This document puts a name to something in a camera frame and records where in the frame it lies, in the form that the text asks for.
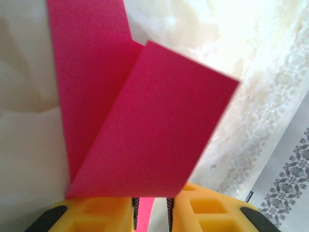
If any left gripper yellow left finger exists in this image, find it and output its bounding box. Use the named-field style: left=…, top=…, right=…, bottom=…
left=26, top=197, right=140, bottom=232

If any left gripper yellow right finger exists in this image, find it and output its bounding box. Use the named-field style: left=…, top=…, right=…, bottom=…
left=166, top=182, right=281, bottom=232

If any pink paper sheet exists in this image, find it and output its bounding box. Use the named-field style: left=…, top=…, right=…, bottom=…
left=45, top=0, right=239, bottom=232

